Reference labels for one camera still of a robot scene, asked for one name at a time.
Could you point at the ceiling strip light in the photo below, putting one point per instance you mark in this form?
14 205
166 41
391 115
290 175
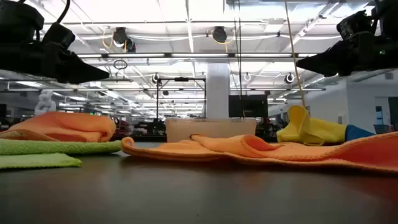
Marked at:
199 55
264 55
90 55
136 55

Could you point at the orange microfiber towel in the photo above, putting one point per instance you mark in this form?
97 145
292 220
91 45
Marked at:
62 124
248 149

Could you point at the yellow microfiber towel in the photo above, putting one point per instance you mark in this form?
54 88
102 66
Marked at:
323 130

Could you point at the orange translucent plastic bin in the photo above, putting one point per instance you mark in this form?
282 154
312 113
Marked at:
211 127

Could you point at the black metal frame stand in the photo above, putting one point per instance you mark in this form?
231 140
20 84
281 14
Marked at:
182 79

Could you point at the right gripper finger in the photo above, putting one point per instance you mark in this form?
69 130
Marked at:
326 62

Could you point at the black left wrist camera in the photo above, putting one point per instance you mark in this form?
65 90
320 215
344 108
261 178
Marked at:
59 35

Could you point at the white building column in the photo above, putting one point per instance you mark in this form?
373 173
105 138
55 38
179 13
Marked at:
217 93

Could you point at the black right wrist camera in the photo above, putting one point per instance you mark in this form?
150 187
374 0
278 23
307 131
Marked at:
354 25

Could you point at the white robot figure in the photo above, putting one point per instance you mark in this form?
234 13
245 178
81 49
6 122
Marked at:
45 104

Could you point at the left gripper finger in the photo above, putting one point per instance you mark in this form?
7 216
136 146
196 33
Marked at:
84 71

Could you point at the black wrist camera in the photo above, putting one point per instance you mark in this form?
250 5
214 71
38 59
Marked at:
59 35
354 25

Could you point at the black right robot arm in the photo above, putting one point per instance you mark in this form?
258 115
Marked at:
388 15

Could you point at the blue microfiber towel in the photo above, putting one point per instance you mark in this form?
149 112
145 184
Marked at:
356 132

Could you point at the green microfiber towel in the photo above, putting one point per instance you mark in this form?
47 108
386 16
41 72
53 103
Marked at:
46 147

